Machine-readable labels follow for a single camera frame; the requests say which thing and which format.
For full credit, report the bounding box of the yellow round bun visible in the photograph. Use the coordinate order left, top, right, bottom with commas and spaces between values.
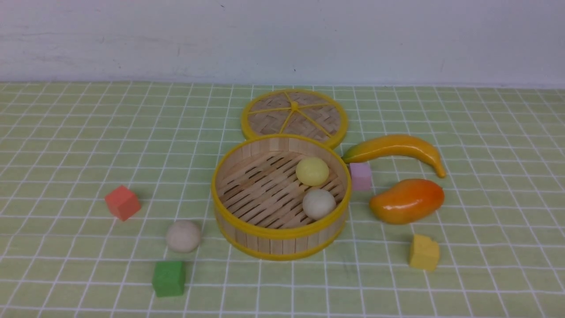
295, 157, 330, 187

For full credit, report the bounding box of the white bun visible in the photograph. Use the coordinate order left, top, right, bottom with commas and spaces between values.
166, 220, 201, 253
302, 189, 337, 220

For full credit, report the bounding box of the bamboo steamer tray yellow rim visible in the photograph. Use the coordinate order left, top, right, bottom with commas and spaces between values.
211, 134, 352, 261

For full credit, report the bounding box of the bamboo steamer lid yellow rim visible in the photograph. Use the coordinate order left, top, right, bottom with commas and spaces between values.
241, 89, 348, 149

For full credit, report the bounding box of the pink foam cube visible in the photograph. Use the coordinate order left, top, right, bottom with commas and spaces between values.
349, 162, 373, 192

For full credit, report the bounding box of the yellow toy banana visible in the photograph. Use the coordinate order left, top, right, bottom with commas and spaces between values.
341, 134, 447, 178

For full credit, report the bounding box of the orange toy mango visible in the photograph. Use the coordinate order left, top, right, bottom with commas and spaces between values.
369, 178, 445, 225

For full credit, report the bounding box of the green foam cube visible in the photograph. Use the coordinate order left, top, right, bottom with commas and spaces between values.
152, 261, 186, 298

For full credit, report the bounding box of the red foam cube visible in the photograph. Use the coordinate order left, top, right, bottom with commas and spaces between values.
104, 185, 141, 222

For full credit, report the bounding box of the yellow foam cube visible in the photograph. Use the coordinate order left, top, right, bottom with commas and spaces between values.
408, 234, 441, 271

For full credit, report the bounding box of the green checkered tablecloth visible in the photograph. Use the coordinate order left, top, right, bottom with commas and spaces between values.
0, 82, 565, 318

